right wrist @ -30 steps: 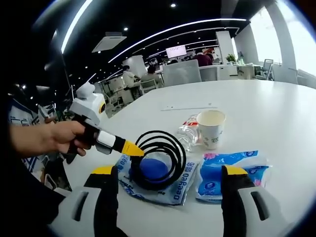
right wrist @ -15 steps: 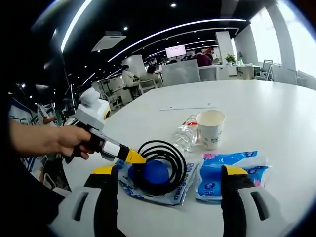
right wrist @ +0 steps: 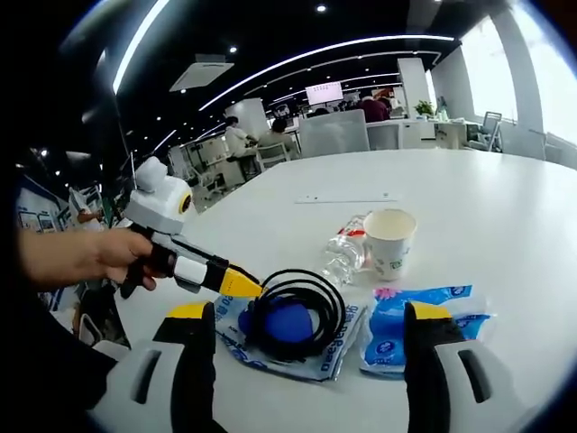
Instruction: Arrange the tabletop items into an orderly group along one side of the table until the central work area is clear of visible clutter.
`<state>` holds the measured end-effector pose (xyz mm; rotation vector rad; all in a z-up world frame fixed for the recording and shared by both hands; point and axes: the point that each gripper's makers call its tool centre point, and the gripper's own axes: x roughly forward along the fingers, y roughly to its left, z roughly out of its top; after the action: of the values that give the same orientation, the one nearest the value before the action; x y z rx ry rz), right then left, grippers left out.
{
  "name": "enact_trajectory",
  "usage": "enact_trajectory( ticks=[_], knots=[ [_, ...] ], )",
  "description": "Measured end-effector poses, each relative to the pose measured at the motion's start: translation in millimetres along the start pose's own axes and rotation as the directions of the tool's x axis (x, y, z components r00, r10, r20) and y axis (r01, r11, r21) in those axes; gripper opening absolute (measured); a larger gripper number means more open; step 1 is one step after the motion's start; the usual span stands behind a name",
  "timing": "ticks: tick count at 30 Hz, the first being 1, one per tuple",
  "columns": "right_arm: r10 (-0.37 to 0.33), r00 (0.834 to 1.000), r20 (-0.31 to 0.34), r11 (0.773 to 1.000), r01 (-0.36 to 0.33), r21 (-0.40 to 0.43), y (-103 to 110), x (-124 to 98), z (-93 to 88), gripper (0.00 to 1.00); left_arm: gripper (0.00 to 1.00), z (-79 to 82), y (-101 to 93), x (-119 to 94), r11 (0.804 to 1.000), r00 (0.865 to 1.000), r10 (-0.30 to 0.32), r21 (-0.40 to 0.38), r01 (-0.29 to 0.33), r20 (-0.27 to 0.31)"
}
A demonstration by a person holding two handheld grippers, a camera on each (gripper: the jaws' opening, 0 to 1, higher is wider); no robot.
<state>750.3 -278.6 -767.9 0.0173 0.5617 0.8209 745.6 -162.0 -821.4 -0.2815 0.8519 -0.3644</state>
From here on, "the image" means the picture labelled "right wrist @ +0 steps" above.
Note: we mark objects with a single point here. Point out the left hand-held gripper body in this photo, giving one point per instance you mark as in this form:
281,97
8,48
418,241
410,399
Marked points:
158,198

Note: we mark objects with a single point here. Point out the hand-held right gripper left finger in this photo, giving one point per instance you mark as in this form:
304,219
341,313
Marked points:
194,388

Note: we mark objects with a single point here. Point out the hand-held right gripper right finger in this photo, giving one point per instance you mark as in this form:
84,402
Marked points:
428,388

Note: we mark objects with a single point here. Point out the blue wipes packet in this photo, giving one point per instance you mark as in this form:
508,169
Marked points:
405,356

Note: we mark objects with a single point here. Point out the blue sponge packet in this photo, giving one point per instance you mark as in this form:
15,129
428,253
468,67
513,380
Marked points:
329,361

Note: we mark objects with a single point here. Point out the clear plastic bottle red label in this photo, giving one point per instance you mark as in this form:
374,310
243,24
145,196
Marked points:
342,257

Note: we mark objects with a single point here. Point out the white paper cup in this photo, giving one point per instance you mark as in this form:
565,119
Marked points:
390,252

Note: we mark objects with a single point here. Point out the person's left hand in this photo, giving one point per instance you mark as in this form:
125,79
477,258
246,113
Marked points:
112,255

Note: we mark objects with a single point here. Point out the white slatted chair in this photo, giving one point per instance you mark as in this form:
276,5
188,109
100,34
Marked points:
272,155

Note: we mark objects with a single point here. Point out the ceiling air conditioner vent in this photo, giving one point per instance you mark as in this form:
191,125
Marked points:
203,72

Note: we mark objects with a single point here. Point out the white recessed power strip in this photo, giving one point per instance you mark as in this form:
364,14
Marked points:
347,198

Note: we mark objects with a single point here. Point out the straight ceiling light strip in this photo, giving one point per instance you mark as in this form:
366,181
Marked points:
140,40

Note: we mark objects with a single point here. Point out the person's dark clothing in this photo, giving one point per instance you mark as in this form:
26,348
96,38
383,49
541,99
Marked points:
36,361

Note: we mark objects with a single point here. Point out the white table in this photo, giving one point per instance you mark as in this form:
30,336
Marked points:
473,225

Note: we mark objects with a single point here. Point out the grey mesh office chair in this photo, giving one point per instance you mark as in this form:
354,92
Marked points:
336,133

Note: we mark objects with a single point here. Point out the white office chair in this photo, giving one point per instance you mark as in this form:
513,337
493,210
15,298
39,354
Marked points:
383,135

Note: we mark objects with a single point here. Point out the long curved ceiling light strip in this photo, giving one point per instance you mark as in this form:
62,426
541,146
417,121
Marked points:
338,45

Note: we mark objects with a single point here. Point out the light office desk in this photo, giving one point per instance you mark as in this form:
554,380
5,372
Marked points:
437,133

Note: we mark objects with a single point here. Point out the potted green plant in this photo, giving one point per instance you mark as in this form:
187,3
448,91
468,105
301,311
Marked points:
424,108

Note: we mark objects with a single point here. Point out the large bright window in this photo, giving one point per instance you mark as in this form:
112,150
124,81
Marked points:
554,81

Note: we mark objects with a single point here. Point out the wall poster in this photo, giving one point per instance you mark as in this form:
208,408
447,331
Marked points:
40,216

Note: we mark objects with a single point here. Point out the wall screen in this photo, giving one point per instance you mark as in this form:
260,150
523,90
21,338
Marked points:
324,92

